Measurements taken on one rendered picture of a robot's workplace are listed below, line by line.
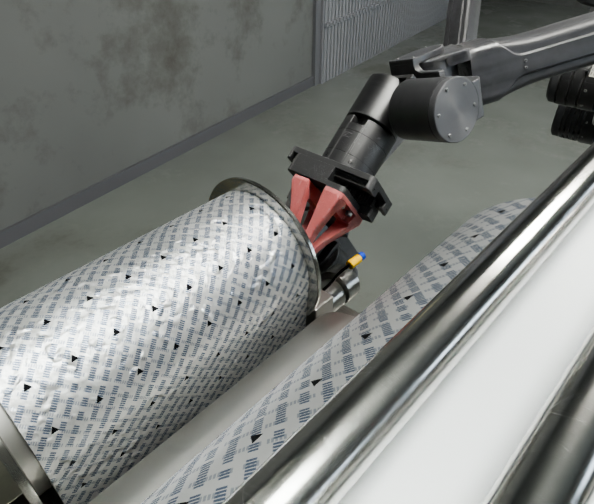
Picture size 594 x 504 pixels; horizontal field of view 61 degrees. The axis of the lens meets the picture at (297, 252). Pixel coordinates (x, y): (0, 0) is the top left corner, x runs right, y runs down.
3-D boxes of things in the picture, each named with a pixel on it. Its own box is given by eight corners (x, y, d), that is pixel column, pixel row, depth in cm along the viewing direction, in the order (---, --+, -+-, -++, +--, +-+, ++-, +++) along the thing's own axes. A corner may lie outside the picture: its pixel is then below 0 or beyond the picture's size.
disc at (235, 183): (316, 345, 49) (328, 221, 39) (313, 348, 48) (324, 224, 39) (215, 271, 56) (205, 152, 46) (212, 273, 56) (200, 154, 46)
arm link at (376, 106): (394, 100, 57) (364, 66, 53) (442, 99, 51) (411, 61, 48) (363, 152, 56) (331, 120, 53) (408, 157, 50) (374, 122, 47)
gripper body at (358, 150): (307, 187, 57) (340, 132, 57) (384, 221, 52) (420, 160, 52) (282, 159, 51) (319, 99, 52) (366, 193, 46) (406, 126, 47)
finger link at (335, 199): (277, 253, 56) (320, 181, 57) (328, 281, 52) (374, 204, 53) (246, 231, 50) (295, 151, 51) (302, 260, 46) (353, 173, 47)
